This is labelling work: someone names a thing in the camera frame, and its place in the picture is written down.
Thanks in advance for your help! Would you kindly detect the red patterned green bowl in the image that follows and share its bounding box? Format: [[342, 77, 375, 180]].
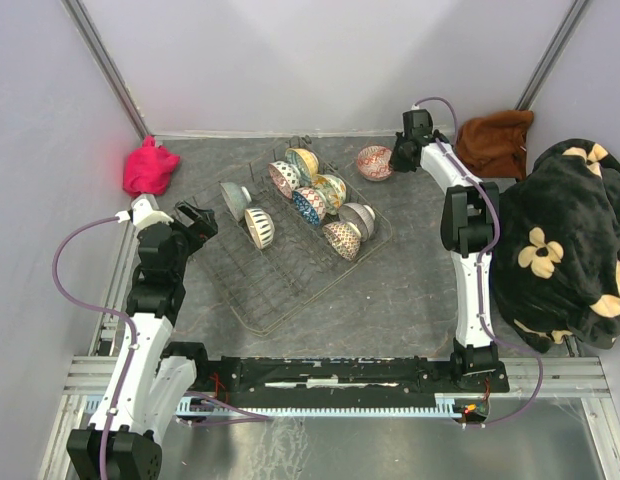
[[356, 145, 393, 182]]

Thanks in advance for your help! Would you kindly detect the black floral blanket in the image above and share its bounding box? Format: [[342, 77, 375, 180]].
[[490, 138, 620, 353]]

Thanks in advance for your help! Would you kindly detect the wire dish rack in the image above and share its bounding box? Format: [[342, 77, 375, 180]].
[[165, 136, 393, 336]]

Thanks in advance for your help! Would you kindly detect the yellow teal bowl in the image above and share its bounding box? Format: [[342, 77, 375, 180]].
[[285, 148, 319, 186]]

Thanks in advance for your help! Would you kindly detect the grey blue bowl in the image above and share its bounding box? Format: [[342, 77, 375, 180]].
[[220, 182, 252, 222]]

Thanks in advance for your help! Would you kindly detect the red dotted white bowl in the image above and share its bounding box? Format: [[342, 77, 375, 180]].
[[268, 161, 300, 199]]

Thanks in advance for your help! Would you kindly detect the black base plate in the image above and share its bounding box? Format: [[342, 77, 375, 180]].
[[189, 357, 510, 407]]

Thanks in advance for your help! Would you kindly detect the black striped white bowl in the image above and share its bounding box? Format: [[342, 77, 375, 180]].
[[244, 207, 275, 250]]

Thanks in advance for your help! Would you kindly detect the blue red patterned bowl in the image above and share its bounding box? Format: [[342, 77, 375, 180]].
[[292, 187, 326, 227]]

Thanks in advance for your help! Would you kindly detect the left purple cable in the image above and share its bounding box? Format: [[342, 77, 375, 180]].
[[52, 215, 269, 480]]

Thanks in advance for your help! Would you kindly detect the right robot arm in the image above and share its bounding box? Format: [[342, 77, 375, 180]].
[[390, 106, 500, 391]]

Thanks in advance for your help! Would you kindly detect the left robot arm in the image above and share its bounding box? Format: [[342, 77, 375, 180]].
[[67, 198, 218, 479]]

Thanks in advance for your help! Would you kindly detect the blue cable duct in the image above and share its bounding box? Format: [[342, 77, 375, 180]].
[[83, 392, 491, 419]]

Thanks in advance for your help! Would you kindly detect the red scale patterned bowl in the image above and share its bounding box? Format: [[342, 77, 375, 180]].
[[322, 221, 361, 261]]

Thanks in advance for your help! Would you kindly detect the pink cloth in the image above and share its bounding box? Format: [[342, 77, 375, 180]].
[[122, 136, 181, 198]]

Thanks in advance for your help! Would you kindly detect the yellow green floral bowl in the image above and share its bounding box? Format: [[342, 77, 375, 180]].
[[312, 174, 347, 216]]

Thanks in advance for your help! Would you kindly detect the aluminium frame rail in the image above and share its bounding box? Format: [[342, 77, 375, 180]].
[[63, 356, 611, 398]]

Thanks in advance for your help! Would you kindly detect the grey purple bowl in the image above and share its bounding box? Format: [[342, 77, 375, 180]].
[[338, 202, 376, 242]]

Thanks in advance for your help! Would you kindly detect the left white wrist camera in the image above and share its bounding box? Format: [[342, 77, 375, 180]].
[[115, 194, 174, 230]]

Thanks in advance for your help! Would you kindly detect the brown cloth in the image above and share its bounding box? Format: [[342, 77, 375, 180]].
[[456, 110, 534, 181]]

